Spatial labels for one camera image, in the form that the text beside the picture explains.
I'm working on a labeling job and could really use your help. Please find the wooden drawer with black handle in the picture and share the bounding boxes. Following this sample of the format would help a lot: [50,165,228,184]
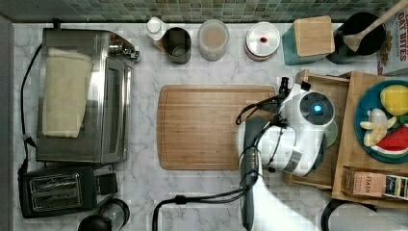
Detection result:
[277,68,351,191]

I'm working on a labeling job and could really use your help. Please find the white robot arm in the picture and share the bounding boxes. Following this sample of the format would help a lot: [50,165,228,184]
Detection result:
[237,84,335,231]

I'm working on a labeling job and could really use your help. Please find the green bowl in drawer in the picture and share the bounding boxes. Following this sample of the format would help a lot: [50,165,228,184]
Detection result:
[324,120,338,147]

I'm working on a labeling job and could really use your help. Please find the wooden drawer cabinet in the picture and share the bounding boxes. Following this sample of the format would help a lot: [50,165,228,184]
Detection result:
[331,71,408,210]

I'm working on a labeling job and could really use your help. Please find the bamboo cutting board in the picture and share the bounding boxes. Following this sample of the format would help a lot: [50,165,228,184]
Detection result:
[157,85,275,170]

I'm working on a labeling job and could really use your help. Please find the dark metal cup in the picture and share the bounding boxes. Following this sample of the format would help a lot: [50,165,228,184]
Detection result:
[163,27,191,64]

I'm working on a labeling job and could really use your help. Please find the clear jar with snacks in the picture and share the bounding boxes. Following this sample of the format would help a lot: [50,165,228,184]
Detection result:
[197,19,229,62]

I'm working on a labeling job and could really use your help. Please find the white capped bottle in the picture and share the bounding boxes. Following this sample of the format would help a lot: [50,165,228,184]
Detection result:
[145,17,168,40]

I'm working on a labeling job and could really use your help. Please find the silver toaster oven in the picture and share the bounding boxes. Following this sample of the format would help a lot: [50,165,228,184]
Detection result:
[36,29,139,164]

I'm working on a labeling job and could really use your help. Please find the teal canister with wooden lid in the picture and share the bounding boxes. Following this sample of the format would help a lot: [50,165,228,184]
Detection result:
[282,15,335,65]

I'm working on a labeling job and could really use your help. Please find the wooden tea bag box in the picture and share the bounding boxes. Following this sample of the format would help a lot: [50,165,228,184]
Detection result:
[342,167,407,200]

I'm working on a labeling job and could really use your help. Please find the teal plate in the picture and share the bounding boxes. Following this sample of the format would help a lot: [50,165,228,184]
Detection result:
[354,80,407,164]

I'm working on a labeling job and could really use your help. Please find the wooden spoon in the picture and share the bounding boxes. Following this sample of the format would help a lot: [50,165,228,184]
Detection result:
[343,0,408,52]

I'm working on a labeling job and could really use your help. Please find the toy banana pieces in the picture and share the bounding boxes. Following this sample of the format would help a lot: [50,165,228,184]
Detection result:
[359,108,396,146]

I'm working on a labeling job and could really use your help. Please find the black utensil holder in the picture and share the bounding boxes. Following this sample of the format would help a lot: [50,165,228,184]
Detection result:
[326,12,387,65]

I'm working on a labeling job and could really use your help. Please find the black two-slot toaster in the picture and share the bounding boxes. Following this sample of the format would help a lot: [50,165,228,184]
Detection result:
[18,165,117,218]

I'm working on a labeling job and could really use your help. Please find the yellow toy lemon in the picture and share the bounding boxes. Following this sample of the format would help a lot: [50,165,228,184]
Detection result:
[380,85,408,116]

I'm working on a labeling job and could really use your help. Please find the toy watermelon slice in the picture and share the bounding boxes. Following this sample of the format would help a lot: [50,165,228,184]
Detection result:
[371,124,408,156]

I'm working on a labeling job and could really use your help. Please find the cinnamon oat bites cereal box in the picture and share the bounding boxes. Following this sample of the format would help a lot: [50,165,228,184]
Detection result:
[377,9,408,76]

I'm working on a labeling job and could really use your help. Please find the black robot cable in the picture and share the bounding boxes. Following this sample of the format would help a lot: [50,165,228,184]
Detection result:
[151,76,292,231]

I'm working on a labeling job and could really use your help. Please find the black toaster oven power cord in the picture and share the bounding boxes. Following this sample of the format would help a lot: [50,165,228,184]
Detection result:
[17,17,62,176]

